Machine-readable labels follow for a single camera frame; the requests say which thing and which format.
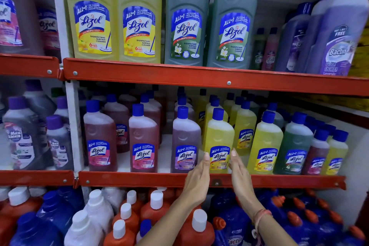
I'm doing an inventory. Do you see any person's right hand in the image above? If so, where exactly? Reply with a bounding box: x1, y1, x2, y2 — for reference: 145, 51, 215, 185
229, 148, 264, 216

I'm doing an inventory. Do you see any short red shelf rail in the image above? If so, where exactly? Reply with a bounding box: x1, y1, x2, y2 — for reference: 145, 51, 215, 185
0, 170, 75, 187
0, 53, 60, 78

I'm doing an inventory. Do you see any group of pink cleaner bottles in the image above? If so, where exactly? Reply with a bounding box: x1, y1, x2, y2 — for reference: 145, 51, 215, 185
78, 81, 166, 173

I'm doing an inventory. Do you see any small white bottle blue cap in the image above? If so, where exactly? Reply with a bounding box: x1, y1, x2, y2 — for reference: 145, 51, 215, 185
135, 219, 152, 243

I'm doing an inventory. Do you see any small green bottle black cap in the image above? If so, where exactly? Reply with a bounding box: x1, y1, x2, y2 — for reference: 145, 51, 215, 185
251, 27, 267, 70

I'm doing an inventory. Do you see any row of yellow cleaner bottles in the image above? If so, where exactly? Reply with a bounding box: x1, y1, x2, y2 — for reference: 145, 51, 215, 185
194, 89, 349, 176

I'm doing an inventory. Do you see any grey bottle purple cap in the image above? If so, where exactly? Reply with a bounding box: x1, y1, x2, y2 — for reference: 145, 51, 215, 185
23, 79, 57, 121
46, 115, 74, 171
3, 96, 44, 170
55, 96, 70, 124

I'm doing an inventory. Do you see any yellow disinfectant bottle blue cap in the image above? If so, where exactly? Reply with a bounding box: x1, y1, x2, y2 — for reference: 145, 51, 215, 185
203, 107, 235, 174

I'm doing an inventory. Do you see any white shelf upright post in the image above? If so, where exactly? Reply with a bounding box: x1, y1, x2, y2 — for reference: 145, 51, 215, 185
51, 0, 85, 172

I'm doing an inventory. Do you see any green cleaner bottle blue cap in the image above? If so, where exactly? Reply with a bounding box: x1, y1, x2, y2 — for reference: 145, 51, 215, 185
267, 102, 285, 129
273, 112, 314, 175

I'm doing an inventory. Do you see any small pink cleaner bottle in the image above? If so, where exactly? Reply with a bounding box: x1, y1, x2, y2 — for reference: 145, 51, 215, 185
301, 129, 330, 175

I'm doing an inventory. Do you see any large green cleaner bottle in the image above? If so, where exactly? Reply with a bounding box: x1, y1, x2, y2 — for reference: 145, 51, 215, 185
164, 0, 209, 66
206, 0, 258, 70

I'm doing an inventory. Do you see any person's right forearm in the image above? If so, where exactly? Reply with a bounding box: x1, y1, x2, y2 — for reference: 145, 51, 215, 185
253, 211, 299, 246

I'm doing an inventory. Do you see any large lavender cleaner bottle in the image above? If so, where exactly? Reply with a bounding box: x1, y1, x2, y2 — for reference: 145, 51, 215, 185
294, 0, 338, 73
274, 2, 313, 73
306, 0, 369, 77

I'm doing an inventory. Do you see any group of blue orange-capped bottles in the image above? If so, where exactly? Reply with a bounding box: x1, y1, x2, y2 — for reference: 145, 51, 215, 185
212, 188, 368, 246

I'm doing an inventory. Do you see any pink thread bracelet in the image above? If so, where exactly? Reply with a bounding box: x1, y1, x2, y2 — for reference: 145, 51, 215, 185
252, 209, 273, 239

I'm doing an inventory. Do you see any large yellow cleaner bottle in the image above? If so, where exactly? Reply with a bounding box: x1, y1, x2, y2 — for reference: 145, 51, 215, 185
115, 0, 162, 64
63, 0, 119, 61

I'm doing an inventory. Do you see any small pink bottle black cap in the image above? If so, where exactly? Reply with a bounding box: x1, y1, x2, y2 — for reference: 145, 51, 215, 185
261, 27, 279, 71

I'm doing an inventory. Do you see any cluster of blue capped bottles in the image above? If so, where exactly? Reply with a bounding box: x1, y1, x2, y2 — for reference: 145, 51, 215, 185
281, 109, 336, 137

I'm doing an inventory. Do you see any purple cleaner bottle blue cap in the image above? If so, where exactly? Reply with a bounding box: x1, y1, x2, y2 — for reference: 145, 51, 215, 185
174, 95, 196, 121
171, 106, 202, 174

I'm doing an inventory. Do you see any long red shelf rail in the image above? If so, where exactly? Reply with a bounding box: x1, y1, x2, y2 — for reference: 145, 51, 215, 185
77, 171, 346, 190
63, 58, 369, 97

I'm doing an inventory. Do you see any person's left hand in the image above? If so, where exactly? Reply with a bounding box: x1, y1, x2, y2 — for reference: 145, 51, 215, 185
182, 152, 211, 208

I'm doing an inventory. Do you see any person's left forearm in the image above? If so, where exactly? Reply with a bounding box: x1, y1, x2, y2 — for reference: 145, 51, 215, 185
138, 197, 202, 246

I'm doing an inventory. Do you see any white cleaner bottle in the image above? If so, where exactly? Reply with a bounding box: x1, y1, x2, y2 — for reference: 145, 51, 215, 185
101, 187, 126, 214
64, 210, 104, 246
84, 189, 114, 235

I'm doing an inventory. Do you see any group of orange white-capped bottles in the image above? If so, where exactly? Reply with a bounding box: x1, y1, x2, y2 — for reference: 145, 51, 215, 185
0, 187, 216, 246

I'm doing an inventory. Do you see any large pink cleaner bottle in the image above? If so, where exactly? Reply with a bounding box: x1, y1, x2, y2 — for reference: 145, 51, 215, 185
0, 0, 44, 55
29, 0, 62, 59

